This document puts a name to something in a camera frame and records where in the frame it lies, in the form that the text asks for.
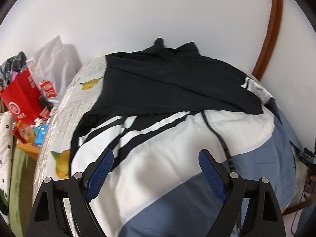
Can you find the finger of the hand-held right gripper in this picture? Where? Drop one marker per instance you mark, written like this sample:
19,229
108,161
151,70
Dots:
303,157

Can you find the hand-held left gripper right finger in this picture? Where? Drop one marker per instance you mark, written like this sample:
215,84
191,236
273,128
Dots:
209,170

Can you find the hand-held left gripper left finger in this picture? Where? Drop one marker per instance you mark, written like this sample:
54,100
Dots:
101,170

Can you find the black white blue jacket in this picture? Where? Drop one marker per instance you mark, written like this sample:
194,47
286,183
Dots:
158,86

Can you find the person's right hand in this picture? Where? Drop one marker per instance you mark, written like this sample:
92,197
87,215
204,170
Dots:
311,180

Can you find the blue box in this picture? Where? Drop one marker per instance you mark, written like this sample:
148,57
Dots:
41,134

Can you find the fruit print tablecloth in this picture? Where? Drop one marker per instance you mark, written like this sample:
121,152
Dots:
71,98

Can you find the green cloth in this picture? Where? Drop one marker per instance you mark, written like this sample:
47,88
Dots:
19,190

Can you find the orange drink bottle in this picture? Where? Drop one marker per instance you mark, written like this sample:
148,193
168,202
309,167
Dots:
24,132

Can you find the white spotted cloth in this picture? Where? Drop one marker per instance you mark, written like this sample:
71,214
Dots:
5,148

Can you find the red paper bag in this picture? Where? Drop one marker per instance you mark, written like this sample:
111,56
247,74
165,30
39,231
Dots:
21,96

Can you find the white plastic bag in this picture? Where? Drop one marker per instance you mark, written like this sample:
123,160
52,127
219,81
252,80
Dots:
58,61

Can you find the brown wooden door frame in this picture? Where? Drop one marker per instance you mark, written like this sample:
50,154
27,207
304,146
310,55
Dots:
271,29

